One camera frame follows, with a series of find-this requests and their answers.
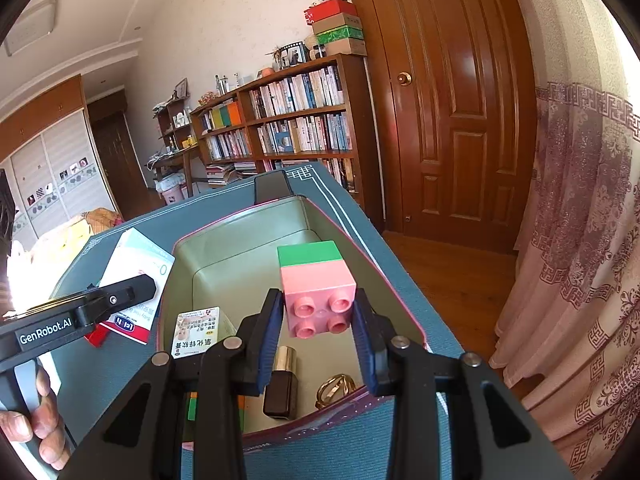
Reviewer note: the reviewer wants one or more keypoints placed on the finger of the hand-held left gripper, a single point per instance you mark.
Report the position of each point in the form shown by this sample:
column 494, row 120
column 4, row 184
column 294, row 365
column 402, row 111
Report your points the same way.
column 125, row 297

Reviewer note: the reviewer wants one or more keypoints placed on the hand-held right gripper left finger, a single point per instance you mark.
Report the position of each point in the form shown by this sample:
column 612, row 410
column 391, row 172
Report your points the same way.
column 272, row 340

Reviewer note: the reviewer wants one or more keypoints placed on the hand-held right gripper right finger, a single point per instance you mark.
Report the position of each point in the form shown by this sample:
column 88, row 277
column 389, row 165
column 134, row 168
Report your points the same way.
column 365, row 350

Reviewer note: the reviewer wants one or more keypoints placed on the white red medicine box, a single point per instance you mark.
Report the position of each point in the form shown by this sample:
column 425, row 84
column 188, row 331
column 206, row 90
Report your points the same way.
column 135, row 270

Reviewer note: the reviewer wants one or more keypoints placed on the black perfume bottle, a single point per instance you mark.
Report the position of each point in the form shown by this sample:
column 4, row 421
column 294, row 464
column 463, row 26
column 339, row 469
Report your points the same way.
column 282, row 380

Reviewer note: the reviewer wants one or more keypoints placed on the pink green toy block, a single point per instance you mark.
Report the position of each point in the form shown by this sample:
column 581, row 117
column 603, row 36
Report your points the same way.
column 317, row 285

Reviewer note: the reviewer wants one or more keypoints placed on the green yellow medicine box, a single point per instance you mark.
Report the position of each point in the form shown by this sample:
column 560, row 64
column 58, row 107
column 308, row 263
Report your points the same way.
column 197, row 332

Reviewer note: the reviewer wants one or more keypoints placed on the red tin box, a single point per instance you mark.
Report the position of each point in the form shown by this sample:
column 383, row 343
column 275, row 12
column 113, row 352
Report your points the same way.
column 240, row 255

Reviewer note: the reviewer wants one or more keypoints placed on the orange green toy block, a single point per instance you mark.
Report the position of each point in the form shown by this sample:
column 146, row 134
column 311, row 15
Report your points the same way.
column 192, row 410

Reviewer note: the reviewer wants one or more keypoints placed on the blue cloth desktop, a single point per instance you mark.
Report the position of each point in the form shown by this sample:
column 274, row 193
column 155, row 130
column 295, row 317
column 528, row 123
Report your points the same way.
column 100, row 385

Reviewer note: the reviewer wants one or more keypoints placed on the person's left hand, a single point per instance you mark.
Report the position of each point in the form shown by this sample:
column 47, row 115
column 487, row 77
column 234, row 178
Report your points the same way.
column 50, row 430

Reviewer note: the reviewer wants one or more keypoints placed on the yellow blanket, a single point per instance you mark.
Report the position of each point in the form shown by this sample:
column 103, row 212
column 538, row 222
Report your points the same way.
column 75, row 232

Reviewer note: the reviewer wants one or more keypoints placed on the pink bin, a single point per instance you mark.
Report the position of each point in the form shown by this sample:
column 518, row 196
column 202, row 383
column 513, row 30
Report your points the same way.
column 171, row 194

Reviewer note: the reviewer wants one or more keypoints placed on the dark wooden door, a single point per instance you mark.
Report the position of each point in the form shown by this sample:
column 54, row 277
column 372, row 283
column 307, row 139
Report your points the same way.
column 112, row 160

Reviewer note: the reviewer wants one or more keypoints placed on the wooden side desk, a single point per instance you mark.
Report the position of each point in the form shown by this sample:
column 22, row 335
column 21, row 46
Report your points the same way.
column 172, row 160

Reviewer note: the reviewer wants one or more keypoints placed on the black phone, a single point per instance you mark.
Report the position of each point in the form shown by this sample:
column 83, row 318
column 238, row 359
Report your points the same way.
column 272, row 187

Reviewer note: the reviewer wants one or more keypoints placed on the wardrobe with sliding doors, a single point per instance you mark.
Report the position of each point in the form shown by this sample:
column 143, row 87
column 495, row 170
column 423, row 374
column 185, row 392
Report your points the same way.
column 50, row 160

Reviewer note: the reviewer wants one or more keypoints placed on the pile of books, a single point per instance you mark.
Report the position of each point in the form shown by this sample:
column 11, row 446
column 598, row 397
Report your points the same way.
column 227, row 174

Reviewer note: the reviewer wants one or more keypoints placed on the small wooden shelf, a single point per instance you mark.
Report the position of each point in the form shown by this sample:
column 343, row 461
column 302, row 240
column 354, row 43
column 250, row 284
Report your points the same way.
column 170, row 125

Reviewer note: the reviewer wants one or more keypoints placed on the wooden bookshelf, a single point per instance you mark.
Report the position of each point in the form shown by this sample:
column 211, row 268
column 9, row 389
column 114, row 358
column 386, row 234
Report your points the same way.
column 352, row 110

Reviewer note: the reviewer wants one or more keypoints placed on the rows of books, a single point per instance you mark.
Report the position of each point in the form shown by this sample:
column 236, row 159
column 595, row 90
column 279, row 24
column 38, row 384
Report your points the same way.
column 300, row 100

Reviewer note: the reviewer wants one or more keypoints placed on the patterned pink curtain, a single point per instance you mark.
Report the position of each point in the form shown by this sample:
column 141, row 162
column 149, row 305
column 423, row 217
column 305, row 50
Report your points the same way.
column 575, row 210

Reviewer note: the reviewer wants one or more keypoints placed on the brown wooden door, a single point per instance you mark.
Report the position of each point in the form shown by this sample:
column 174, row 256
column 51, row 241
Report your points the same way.
column 450, row 110

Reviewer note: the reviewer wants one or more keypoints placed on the ceiling lamp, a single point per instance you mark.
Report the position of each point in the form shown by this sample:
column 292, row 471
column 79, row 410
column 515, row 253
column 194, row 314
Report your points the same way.
column 30, row 27

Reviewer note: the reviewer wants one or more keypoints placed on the twine ball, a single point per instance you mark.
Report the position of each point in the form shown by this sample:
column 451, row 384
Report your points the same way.
column 312, row 42

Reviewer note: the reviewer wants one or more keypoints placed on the cardboard box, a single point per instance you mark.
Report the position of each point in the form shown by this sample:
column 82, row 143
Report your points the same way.
column 347, row 47

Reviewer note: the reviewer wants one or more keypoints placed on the green storage box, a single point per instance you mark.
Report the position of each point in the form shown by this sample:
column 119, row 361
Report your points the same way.
column 340, row 36

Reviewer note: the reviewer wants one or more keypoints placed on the brown storage box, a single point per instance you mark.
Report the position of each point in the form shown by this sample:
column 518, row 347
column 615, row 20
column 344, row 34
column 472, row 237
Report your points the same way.
column 337, row 24

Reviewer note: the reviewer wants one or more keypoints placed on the red storage box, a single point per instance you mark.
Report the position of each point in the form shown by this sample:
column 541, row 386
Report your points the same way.
column 330, row 10

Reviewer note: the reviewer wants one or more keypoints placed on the picture frame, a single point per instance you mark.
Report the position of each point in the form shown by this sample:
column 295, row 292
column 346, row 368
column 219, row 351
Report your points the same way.
column 180, row 88

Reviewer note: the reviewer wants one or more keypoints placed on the film strip photo frame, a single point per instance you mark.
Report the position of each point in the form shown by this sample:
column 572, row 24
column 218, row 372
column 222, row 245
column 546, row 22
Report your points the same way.
column 292, row 55

